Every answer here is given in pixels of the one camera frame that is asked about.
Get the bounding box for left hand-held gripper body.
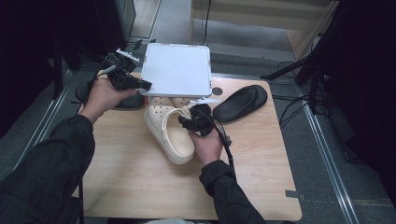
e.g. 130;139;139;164
104;47;141;91

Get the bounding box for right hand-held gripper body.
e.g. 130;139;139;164
186;97;222;138

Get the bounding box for cream perforated clog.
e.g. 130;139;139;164
143;105;196;165
148;96;191;109

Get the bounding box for black flip-flop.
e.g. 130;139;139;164
75;80;146;109
212;84;269;123

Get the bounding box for white two-tier shoe rack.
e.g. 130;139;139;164
137;42;213;108

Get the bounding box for person's right hand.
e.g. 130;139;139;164
187;129;224;168

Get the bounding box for person's left hand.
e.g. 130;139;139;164
78;77;138;125

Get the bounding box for dark cabinet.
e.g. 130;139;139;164
92;0;138;58

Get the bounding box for black metal stand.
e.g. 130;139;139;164
50;38;108;101

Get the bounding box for black tripod stand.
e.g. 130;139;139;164
261;46;331;116

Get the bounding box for grey tape strip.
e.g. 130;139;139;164
285;189;307;202

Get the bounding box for beige wooden furniture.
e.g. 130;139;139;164
190;0;340;61

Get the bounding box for right hand-held gripper black cable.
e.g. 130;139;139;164
199;109;235;168

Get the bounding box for hand-held gripper black cable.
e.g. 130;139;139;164
83;63;118;106
199;109;235;168

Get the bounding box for left hand-held gripper black cable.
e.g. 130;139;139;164
83;63;118;106

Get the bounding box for hanging black cable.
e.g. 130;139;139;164
200;0;213;47

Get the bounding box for metal floor rail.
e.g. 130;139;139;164
298;90;361;224
12;69;76;169

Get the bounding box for black floor cables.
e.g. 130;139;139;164
272;60;312;130

